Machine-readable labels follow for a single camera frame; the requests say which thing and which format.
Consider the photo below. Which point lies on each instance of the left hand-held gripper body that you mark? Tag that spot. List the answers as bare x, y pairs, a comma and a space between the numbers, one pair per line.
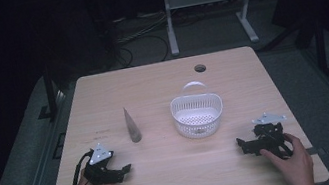
102, 175

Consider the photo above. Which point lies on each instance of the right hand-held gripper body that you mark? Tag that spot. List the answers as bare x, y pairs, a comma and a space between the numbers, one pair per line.
269, 137

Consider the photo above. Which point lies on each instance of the person's right hand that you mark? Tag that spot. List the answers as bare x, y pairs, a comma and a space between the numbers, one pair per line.
297, 168

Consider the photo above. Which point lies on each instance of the grey cone-shaped object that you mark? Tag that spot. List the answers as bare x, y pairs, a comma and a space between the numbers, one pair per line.
132, 130

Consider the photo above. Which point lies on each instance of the grey tape strip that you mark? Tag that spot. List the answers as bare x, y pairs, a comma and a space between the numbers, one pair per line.
316, 150

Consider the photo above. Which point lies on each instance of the white plastic basket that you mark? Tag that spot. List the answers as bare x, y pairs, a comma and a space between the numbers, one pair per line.
198, 124

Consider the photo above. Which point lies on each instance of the black metal post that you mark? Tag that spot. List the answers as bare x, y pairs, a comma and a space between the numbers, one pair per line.
321, 46
49, 91

